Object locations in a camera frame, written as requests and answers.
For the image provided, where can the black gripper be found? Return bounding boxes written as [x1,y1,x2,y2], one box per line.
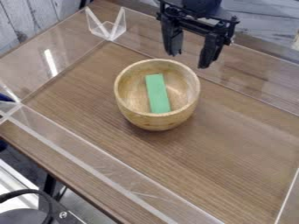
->
[156,0,239,69]

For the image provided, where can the green rectangular block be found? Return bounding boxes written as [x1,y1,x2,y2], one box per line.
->
[144,73,171,114]

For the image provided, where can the brown wooden bowl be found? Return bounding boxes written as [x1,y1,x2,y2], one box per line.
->
[114,59,202,131]

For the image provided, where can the blue object at edge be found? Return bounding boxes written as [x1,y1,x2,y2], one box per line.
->
[0,93,15,102]

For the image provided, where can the black metal table leg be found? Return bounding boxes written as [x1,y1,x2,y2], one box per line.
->
[43,174,56,196]

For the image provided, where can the clear acrylic corner bracket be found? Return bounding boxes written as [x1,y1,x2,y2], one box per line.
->
[86,7,127,41]

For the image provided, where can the clear acrylic tray wall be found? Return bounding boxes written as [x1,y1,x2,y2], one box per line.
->
[0,0,299,224]

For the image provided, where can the black cable loop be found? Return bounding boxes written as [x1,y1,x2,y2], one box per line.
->
[0,188,55,224]

